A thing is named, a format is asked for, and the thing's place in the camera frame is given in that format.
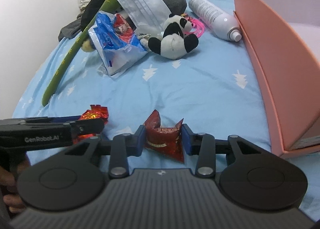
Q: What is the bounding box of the dark red snack packet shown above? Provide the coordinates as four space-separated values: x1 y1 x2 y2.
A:
144 110 184 163

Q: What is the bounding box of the shiny red snack packet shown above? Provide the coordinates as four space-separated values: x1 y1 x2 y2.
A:
73 105 109 144

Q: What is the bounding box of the blue white plastic bag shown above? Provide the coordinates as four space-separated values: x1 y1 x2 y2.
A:
88 11 147 77

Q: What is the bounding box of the small panda plush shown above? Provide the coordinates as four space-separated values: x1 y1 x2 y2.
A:
146 14 199 60

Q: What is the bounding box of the pink feather toy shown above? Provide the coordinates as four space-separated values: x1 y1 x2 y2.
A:
181 13 205 38

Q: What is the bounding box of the light blue face mask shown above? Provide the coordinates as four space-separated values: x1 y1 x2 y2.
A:
118 0 171 35

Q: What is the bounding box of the person left hand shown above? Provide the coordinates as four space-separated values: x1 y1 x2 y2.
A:
1 167 25 214

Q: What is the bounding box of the blue patterned bedsheet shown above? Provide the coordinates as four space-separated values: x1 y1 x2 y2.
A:
11 0 320 220

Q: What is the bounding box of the dark grey blanket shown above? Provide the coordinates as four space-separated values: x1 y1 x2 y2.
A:
57 14 82 41

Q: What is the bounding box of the white spray can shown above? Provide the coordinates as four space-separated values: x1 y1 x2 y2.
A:
188 0 242 42

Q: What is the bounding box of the long green plush stick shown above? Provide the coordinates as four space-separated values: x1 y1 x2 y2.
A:
42 0 118 106

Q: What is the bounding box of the grey penguin plush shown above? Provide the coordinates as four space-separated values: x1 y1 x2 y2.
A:
81 0 188 52

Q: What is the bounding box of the orange cardboard box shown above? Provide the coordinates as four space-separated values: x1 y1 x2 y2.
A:
234 0 319 158

